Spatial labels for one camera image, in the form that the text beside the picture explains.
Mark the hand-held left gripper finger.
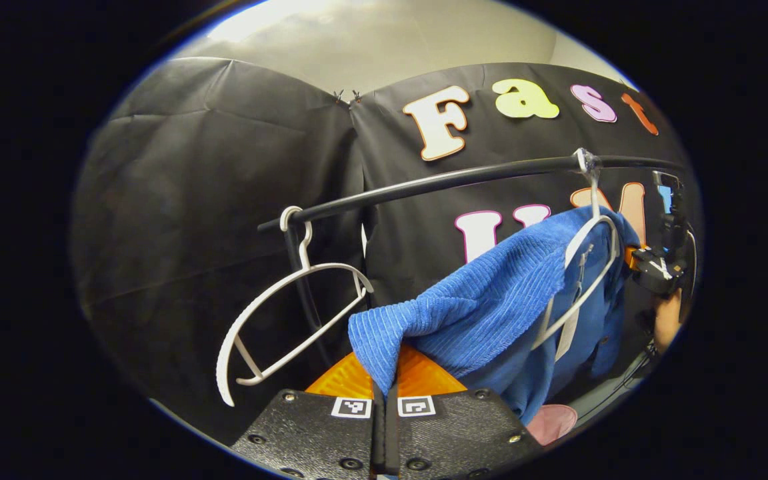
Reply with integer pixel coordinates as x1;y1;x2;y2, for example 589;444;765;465
231;350;385;480
384;343;545;479

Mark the white hanger with clothes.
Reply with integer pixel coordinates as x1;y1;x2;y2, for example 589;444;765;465
531;148;623;361

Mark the pink laundry hamper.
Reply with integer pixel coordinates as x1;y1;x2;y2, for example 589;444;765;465
525;403;579;446

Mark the blue corduroy jacket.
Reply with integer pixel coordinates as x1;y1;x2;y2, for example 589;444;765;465
347;205;641;427

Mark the empty white hanger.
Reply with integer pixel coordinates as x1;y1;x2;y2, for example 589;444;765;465
215;205;375;407

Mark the black clothes rack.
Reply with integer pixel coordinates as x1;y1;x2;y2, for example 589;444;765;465
257;155;685;367

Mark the black backdrop cloth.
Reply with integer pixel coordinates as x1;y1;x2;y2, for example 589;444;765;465
71;57;698;444

